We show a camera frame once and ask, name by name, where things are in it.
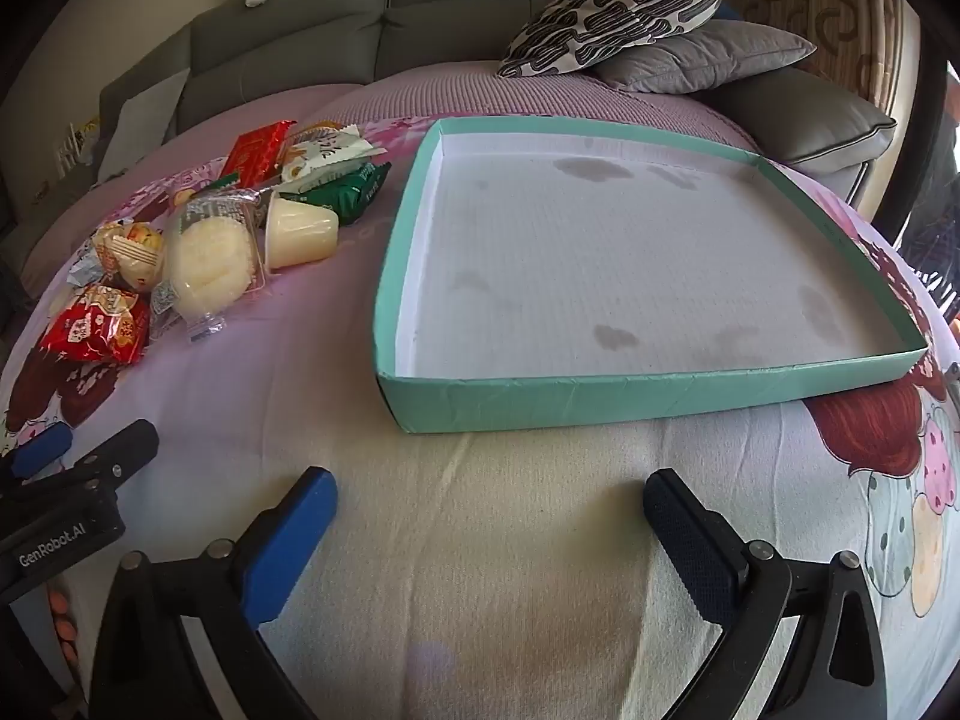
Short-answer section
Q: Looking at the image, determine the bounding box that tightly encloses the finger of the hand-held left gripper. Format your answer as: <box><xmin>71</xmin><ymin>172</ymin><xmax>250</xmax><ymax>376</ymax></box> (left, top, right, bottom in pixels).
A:
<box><xmin>0</xmin><ymin>424</ymin><xmax>76</xmax><ymax>481</ymax></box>
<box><xmin>0</xmin><ymin>418</ymin><xmax>161</xmax><ymax>523</ymax></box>

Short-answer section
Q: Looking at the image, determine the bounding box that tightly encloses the beige patterned curtain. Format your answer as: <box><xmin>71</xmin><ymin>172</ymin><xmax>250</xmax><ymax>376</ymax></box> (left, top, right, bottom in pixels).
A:
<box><xmin>724</xmin><ymin>0</ymin><xmax>923</xmax><ymax>102</ymax></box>

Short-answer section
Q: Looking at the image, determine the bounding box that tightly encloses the cream jelly cup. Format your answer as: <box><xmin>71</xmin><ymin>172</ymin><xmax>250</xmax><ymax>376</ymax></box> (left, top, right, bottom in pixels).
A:
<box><xmin>262</xmin><ymin>191</ymin><xmax>340</xmax><ymax>271</ymax></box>

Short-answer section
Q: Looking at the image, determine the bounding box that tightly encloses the teal cardboard box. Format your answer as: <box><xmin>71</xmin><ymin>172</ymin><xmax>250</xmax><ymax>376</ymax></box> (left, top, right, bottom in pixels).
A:
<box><xmin>373</xmin><ymin>117</ymin><xmax>929</xmax><ymax>436</ymax></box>

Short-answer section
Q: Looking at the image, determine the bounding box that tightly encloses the orange translucent snack packet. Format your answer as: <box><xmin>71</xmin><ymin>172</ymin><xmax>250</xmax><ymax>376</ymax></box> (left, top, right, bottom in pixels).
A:
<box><xmin>67</xmin><ymin>219</ymin><xmax>166</xmax><ymax>292</ymax></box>

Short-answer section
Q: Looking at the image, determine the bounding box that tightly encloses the white papers pile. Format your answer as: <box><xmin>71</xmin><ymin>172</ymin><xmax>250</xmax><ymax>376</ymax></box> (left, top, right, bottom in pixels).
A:
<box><xmin>56</xmin><ymin>116</ymin><xmax>102</xmax><ymax>175</ymax></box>

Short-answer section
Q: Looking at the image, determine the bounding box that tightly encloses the grey green sofa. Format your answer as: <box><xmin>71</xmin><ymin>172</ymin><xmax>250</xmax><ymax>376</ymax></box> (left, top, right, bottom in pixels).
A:
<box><xmin>0</xmin><ymin>0</ymin><xmax>899</xmax><ymax>256</ymax></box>

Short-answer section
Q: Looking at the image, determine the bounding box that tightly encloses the black white patterned pillow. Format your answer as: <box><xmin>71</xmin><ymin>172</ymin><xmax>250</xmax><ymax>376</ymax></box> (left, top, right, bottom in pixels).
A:
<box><xmin>496</xmin><ymin>0</ymin><xmax>732</xmax><ymax>80</ymax></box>

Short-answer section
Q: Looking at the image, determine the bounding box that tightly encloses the black wire rack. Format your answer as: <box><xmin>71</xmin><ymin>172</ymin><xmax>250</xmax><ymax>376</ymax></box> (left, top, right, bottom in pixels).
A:
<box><xmin>900</xmin><ymin>221</ymin><xmax>960</xmax><ymax>320</ymax></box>

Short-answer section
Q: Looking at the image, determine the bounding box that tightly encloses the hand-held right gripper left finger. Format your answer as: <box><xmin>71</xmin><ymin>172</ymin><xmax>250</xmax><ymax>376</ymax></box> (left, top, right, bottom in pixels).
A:
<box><xmin>88</xmin><ymin>467</ymin><xmax>338</xmax><ymax>720</ymax></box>

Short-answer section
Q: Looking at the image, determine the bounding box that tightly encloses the dark window frame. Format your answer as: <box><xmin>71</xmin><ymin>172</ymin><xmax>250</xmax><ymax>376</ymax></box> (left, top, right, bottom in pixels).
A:
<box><xmin>896</xmin><ymin>52</ymin><xmax>960</xmax><ymax>241</ymax></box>

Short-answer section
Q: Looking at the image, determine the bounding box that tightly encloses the grey pillow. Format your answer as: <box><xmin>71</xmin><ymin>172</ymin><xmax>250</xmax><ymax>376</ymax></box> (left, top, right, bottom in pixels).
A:
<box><xmin>596</xmin><ymin>19</ymin><xmax>818</xmax><ymax>95</ymax></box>

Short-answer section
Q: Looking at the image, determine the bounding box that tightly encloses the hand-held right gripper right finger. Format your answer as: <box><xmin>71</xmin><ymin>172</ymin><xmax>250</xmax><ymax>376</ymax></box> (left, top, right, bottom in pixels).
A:
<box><xmin>643</xmin><ymin>469</ymin><xmax>890</xmax><ymax>720</ymax></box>

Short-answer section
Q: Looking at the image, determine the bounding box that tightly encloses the light grey cushion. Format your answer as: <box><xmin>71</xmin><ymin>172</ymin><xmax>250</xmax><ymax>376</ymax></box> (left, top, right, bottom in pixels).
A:
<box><xmin>97</xmin><ymin>67</ymin><xmax>192</xmax><ymax>181</ymax></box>

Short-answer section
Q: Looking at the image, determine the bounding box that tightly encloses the red puffy snack packet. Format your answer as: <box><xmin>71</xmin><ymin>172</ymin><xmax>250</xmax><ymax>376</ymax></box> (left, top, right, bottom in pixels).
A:
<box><xmin>39</xmin><ymin>283</ymin><xmax>151</xmax><ymax>367</ymax></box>

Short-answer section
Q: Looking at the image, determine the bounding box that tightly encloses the clear white cake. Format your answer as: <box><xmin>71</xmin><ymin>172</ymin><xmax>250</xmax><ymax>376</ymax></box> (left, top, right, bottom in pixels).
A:
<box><xmin>150</xmin><ymin>191</ymin><xmax>271</xmax><ymax>342</ymax></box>

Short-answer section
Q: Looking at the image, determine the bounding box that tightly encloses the pink printed blanket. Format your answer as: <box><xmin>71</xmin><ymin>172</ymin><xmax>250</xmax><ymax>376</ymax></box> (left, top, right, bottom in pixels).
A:
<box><xmin>0</xmin><ymin>116</ymin><xmax>960</xmax><ymax>720</ymax></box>

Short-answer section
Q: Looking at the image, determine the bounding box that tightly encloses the white green snack packet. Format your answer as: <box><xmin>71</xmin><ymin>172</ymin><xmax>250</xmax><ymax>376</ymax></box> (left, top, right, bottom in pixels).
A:
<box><xmin>279</xmin><ymin>120</ymin><xmax>387</xmax><ymax>192</ymax></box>

